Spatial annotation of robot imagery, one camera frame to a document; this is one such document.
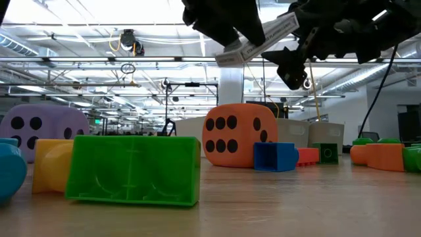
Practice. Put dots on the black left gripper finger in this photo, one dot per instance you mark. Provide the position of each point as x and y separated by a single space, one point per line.
255 28
223 29

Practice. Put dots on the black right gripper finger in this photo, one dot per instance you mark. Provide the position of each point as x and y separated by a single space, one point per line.
312 14
292 72

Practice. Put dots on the white playing card deck box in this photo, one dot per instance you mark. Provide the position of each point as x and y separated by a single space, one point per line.
279 31

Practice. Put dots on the small dark green block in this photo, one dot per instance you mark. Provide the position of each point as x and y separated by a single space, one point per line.
320 153

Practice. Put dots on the red-orange toy block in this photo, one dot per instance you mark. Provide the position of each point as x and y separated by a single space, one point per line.
309 156

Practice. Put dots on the orange foam die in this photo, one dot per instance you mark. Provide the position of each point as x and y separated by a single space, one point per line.
243 151

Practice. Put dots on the large orange toy block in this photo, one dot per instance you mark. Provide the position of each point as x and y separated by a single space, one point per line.
385 158

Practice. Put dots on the large green toy block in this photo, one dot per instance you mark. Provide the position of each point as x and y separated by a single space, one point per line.
131 168

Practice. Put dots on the purple foam die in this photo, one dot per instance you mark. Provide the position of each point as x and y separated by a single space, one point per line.
49 121

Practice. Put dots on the yellow toy block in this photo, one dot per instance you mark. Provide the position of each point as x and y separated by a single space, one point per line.
49 168

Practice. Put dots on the light blue toy block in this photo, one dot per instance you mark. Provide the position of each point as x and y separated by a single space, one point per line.
11 171

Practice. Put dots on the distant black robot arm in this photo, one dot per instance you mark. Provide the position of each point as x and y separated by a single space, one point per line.
168 124

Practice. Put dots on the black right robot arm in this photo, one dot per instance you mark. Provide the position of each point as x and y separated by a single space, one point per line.
412 19

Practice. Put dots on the black monitor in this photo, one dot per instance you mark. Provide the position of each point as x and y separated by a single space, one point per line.
280 110

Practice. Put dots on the white building column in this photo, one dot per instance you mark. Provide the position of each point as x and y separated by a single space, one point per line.
230 85

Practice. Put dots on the white plastic storage bin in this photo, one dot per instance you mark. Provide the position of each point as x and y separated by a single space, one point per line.
292 140
190 135
325 135

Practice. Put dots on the grey office chair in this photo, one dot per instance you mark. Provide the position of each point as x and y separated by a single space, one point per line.
370 135

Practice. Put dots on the black metal stand frame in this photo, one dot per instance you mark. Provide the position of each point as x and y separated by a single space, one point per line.
192 84

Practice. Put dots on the dark wall screen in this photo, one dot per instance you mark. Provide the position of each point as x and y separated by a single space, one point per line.
409 123

